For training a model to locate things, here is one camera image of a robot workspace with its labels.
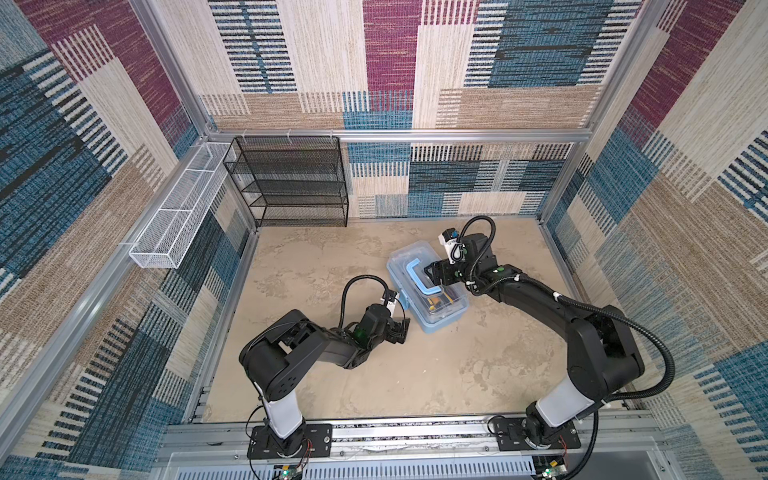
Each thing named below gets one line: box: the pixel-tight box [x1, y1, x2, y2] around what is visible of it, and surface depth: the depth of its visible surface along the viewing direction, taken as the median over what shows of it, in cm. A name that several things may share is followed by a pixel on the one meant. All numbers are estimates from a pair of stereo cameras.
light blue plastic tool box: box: [386, 240, 470, 334], surface depth 90 cm
